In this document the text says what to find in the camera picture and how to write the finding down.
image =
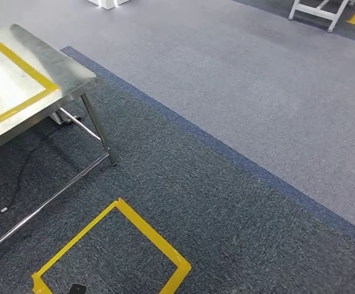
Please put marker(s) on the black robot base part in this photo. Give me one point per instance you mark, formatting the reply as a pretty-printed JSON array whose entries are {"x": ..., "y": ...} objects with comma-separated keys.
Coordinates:
[{"x": 77, "y": 289}]

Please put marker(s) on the stainless steel workbench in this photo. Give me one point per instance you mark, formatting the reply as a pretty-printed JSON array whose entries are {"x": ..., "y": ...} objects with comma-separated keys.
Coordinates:
[{"x": 58, "y": 65}]

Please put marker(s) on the yellow workbench tape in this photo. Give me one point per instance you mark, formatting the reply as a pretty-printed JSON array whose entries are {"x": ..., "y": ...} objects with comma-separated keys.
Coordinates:
[{"x": 27, "y": 67}]

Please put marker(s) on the white lit display block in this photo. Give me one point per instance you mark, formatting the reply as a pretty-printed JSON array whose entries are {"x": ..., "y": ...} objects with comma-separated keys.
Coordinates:
[{"x": 106, "y": 3}]

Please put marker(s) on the white frame stand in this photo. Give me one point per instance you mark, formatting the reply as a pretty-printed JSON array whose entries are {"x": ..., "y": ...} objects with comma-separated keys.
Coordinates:
[{"x": 318, "y": 11}]

